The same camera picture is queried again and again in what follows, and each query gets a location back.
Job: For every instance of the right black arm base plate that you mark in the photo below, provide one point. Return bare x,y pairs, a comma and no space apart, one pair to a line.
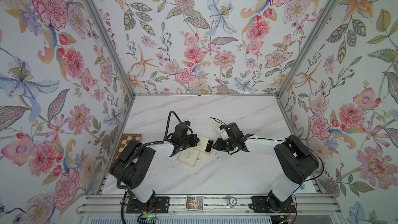
273,206

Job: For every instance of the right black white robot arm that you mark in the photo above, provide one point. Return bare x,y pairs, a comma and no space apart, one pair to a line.
295,159

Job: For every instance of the round silver knob on rail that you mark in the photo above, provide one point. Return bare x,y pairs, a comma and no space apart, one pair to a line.
232,202

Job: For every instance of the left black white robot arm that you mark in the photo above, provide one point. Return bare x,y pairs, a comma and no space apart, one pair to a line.
132,165

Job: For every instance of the cream drawer jewelry box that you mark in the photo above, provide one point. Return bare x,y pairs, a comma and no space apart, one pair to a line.
189,156

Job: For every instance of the colourful card on rail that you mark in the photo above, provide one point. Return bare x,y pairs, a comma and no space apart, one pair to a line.
194,203

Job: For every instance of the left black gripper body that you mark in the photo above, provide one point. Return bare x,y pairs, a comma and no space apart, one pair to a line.
188,142

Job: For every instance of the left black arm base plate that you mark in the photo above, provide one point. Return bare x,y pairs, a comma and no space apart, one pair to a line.
159,205

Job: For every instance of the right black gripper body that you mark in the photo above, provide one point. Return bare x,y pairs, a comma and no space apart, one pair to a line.
226,144

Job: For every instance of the aluminium front rail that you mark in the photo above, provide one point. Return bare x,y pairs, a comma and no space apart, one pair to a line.
302,204

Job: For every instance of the wooden chessboard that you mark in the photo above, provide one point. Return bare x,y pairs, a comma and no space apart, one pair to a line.
124,141

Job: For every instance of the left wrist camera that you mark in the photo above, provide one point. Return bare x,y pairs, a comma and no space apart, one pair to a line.
188,123

